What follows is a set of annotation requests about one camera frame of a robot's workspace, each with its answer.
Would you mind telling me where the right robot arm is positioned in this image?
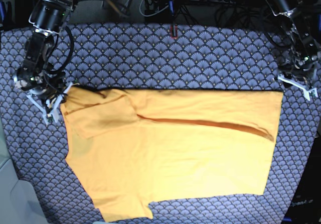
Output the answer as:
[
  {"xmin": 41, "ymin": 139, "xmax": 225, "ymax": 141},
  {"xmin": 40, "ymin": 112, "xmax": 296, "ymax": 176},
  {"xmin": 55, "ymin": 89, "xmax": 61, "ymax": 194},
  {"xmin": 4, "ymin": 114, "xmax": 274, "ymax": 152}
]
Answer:
[{"xmin": 14, "ymin": 0, "xmax": 79, "ymax": 124}]

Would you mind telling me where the black OpenArm case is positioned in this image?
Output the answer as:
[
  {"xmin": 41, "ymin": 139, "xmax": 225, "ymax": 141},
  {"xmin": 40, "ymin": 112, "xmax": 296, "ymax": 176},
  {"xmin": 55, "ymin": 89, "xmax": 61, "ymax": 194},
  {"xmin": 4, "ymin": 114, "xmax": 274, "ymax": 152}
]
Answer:
[{"xmin": 282, "ymin": 138, "xmax": 320, "ymax": 223}]

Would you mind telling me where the red centre table clamp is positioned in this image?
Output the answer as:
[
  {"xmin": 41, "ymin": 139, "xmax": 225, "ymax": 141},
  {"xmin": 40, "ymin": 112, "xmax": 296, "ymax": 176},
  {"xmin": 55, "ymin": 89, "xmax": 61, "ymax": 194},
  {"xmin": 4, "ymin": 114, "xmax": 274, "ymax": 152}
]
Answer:
[{"xmin": 170, "ymin": 24, "xmax": 178, "ymax": 39}]

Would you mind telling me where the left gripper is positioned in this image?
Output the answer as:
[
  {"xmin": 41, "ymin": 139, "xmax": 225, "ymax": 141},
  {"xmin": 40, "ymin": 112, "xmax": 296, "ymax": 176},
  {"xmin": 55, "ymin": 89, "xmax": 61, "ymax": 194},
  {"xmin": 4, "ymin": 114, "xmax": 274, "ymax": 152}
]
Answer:
[{"xmin": 277, "ymin": 55, "xmax": 320, "ymax": 100}]

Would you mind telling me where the yellow T-shirt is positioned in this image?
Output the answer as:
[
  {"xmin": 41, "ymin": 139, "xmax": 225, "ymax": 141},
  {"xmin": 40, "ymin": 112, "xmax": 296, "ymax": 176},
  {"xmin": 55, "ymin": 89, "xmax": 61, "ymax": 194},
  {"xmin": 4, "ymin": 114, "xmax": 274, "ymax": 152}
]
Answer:
[{"xmin": 60, "ymin": 86, "xmax": 283, "ymax": 222}]

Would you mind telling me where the white plastic bin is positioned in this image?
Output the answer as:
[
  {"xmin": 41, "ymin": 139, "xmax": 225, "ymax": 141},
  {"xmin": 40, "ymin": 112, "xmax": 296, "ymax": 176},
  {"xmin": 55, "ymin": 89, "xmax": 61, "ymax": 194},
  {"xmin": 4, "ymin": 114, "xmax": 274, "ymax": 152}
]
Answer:
[{"xmin": 1, "ymin": 128, "xmax": 48, "ymax": 223}]

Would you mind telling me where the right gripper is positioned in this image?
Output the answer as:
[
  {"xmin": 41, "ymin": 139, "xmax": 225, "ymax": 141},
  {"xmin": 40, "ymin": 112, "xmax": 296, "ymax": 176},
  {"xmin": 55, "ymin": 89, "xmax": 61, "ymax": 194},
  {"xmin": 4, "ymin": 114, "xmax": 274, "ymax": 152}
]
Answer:
[{"xmin": 15, "ymin": 68, "xmax": 74, "ymax": 124}]

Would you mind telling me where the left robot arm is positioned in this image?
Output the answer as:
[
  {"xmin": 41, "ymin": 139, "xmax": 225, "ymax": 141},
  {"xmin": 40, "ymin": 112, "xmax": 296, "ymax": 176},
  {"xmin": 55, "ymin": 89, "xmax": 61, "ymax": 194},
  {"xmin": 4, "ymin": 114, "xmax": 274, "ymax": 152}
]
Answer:
[{"xmin": 263, "ymin": 0, "xmax": 320, "ymax": 100}]

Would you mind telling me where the blue fan-patterned tablecloth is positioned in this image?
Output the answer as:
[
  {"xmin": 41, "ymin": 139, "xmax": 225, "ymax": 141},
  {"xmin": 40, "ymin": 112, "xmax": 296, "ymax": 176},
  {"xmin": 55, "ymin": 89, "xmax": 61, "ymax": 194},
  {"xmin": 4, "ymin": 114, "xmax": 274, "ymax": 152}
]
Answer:
[{"xmin": 1, "ymin": 23, "xmax": 320, "ymax": 223}]

